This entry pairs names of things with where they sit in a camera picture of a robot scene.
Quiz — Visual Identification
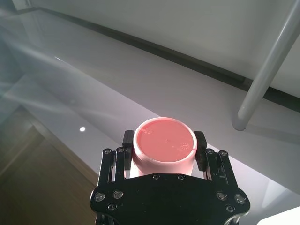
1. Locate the pink plastic cup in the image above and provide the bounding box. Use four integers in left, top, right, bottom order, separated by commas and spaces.
130, 117, 200, 180

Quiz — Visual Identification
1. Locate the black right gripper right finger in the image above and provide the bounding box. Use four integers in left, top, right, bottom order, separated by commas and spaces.
194, 130, 238, 186

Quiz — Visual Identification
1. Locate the grey round metal pole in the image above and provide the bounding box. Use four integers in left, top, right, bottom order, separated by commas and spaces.
232, 0, 300, 131

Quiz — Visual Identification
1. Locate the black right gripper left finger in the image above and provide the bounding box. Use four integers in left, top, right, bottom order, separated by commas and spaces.
97, 130, 135, 188

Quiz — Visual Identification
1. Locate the black baseboard strip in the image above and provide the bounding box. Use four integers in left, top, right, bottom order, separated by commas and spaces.
35, 5, 300, 111

